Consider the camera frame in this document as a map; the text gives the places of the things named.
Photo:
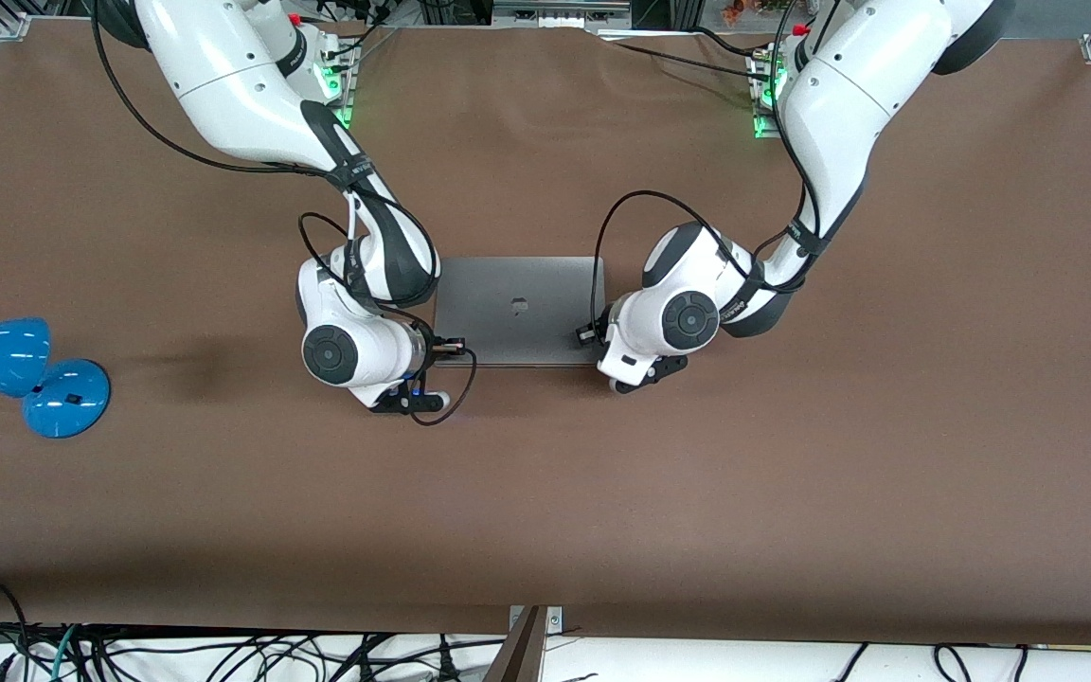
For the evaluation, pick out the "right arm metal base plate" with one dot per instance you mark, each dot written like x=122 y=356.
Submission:
x=348 y=85

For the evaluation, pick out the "brown table mat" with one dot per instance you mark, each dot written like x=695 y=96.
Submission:
x=792 y=455

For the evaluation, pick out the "dark camera post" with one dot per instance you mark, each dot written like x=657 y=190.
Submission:
x=519 y=658

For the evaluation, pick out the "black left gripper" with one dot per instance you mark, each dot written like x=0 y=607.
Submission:
x=587 y=333

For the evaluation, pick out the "small metal bracket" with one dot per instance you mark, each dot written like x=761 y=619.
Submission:
x=555 y=620

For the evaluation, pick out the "aluminium frame bar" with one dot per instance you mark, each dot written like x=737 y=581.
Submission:
x=560 y=14

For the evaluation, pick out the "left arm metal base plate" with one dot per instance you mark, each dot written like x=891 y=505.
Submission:
x=761 y=130

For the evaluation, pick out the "grey laptop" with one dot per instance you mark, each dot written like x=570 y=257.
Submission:
x=519 y=303

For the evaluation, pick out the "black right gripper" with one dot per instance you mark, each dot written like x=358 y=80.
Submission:
x=440 y=347

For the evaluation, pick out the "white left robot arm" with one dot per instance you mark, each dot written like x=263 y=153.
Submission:
x=849 y=104

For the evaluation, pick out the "blue desk lamp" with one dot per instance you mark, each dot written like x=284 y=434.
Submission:
x=62 y=403

